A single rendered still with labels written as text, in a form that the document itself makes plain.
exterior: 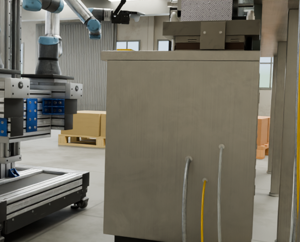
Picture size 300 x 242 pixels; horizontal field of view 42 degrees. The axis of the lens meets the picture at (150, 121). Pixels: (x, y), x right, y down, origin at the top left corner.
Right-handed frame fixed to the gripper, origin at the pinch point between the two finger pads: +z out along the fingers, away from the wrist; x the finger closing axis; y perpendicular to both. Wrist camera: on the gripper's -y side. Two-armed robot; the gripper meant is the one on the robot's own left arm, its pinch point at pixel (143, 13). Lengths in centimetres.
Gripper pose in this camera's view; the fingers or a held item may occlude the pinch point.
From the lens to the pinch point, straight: 257.3
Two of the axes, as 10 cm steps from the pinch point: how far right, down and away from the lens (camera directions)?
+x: 0.9, 2.0, -9.8
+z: 9.9, 0.3, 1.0
